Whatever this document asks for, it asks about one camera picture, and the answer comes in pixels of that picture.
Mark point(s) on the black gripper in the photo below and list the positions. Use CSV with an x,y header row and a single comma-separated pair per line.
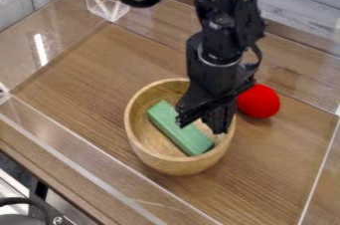
x,y
218,79

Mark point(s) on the green rectangular block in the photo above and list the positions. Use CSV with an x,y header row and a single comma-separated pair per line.
x,y
189,138

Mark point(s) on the brown wooden bowl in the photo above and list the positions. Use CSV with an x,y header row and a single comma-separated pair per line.
x,y
153,145

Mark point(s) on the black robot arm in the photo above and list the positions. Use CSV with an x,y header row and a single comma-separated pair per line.
x,y
231,28

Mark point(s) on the red plush strawberry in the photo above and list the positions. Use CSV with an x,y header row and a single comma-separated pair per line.
x,y
259,102

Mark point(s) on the clear acrylic front wall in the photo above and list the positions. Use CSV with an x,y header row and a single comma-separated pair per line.
x,y
65,131

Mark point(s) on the black table clamp bracket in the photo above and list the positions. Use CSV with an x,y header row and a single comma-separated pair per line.
x,y
27,210

